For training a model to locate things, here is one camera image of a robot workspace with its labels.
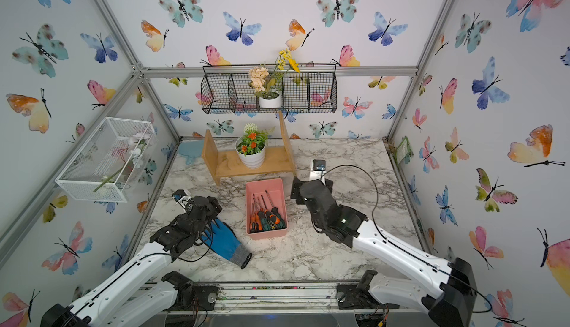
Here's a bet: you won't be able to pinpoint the orange handled screwdriver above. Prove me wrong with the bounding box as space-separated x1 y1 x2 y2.
250 196 263 233

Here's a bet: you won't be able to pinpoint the large green black screwdriver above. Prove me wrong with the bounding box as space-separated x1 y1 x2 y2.
252 194 270 231

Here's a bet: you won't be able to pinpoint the pink plastic storage box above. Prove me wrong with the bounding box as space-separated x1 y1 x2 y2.
246 178 289 240

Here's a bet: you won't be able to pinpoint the orange grey screwdriver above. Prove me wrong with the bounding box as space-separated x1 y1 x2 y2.
261 196 280 230

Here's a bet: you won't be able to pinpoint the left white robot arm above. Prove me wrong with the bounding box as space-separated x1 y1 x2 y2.
40 190 222 326

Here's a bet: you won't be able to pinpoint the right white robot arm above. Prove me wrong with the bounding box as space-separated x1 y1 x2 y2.
291 178 477 326

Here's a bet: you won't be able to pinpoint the wooden desktop shelf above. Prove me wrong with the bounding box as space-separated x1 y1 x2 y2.
202 113 296 185

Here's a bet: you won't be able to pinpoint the light blue butterfly mat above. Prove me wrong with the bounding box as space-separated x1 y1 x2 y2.
178 140 204 166

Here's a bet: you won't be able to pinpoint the white pot orange flowers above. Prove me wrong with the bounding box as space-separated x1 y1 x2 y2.
235 123 270 170

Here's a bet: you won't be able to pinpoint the artificial white flower stem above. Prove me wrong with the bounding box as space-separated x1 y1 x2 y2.
94 131 153 192

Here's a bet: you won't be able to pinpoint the white pot cream flowers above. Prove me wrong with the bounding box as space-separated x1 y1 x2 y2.
249 67 283 110

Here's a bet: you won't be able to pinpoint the yellow artificial flower sprig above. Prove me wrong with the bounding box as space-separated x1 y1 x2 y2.
275 49 301 82

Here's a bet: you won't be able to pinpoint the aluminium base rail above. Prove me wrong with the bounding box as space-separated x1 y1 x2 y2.
128 281 464 315

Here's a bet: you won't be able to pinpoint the green framed wall card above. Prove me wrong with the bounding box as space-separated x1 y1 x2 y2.
395 136 414 165

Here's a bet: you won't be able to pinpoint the white mesh wall basket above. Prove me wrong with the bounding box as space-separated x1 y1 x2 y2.
55 117 157 203

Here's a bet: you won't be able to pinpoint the black wire wall basket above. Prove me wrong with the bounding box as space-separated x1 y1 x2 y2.
197 63 338 115

